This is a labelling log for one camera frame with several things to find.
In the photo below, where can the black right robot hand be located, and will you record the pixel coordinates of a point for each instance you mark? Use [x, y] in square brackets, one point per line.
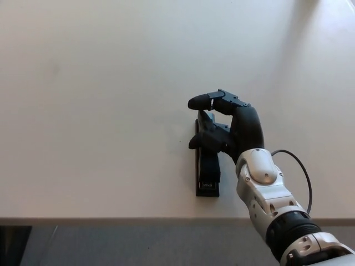
[247, 127]

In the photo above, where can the black desk stapler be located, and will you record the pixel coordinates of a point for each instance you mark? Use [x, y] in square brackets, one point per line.
[208, 169]

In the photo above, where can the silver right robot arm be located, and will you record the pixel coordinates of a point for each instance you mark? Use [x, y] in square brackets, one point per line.
[277, 194]

